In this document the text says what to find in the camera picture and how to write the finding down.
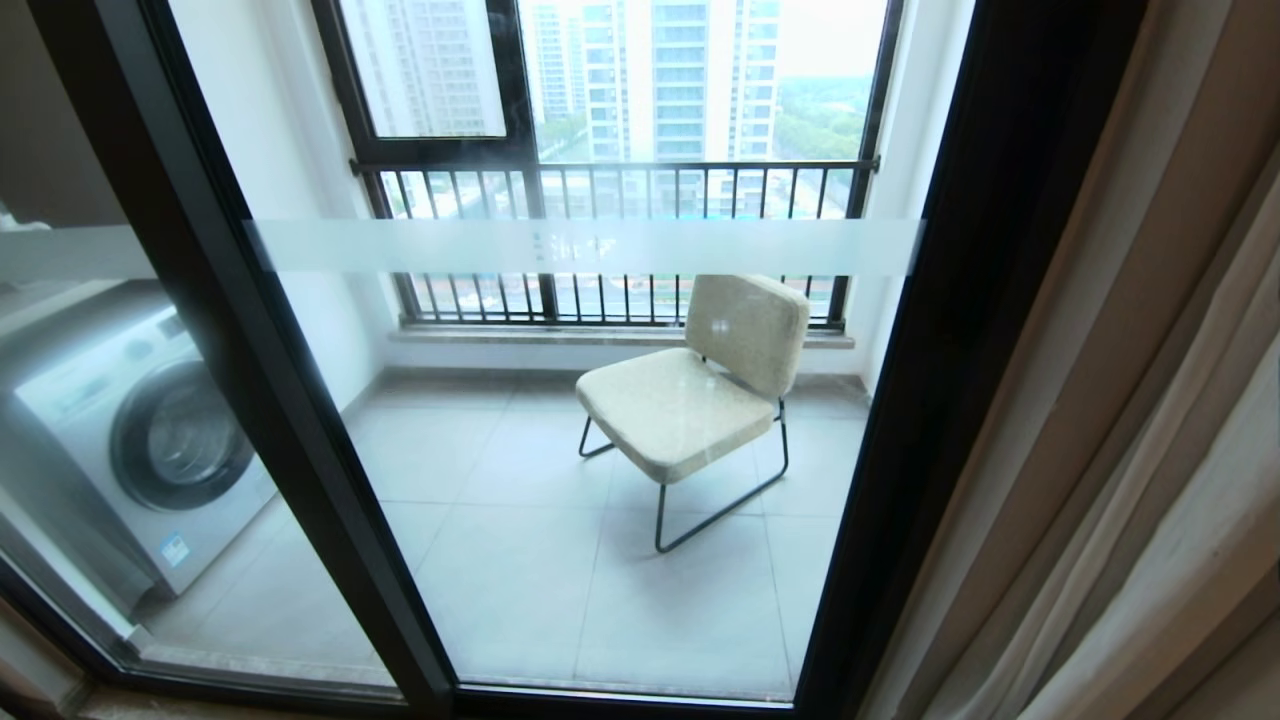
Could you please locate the black metal balcony railing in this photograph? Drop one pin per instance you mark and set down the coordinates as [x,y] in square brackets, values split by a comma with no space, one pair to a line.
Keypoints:
[610,190]

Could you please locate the black-framed glass balcony door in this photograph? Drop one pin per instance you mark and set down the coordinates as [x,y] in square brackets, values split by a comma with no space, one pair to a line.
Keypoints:
[600,560]

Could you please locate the black-framed balcony window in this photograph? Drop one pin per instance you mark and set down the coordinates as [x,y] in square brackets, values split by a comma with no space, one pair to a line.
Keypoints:
[440,150]

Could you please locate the white front-load washing machine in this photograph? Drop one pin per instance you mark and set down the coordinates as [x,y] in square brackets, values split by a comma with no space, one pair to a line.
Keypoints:
[130,440]

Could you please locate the brown beige curtain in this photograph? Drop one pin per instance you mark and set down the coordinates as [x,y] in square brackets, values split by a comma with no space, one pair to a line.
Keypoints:
[1120,420]

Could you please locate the black-framed fixed glass panel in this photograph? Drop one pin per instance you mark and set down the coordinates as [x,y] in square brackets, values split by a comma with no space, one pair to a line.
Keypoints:
[80,300]

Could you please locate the beige upholstered chair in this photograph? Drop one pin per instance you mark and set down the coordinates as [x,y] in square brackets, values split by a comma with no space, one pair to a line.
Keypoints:
[690,400]

